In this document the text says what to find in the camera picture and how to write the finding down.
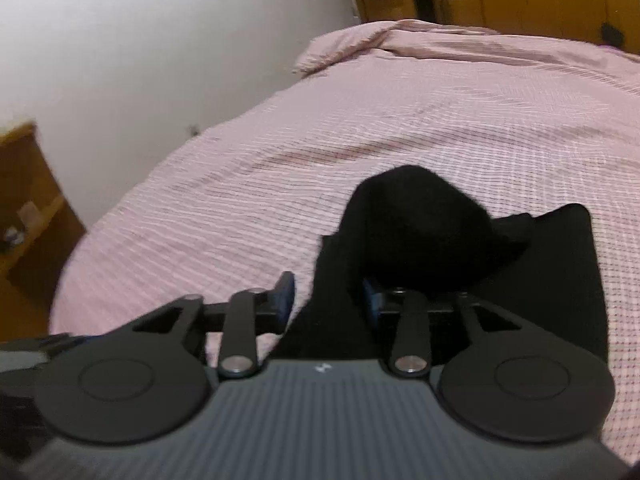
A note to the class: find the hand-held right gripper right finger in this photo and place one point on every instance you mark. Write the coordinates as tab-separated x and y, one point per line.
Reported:
369	297

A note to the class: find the black garment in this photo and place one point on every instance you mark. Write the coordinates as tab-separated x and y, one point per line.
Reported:
425	225

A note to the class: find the pink striped bedsheet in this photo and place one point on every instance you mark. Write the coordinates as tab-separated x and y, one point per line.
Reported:
300	160

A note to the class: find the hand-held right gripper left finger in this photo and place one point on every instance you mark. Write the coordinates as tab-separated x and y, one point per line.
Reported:
285	297

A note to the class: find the wooden nightstand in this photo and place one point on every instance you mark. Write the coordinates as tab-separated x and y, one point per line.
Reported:
35	200

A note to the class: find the small black object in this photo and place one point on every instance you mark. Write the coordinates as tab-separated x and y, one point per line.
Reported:
612	36

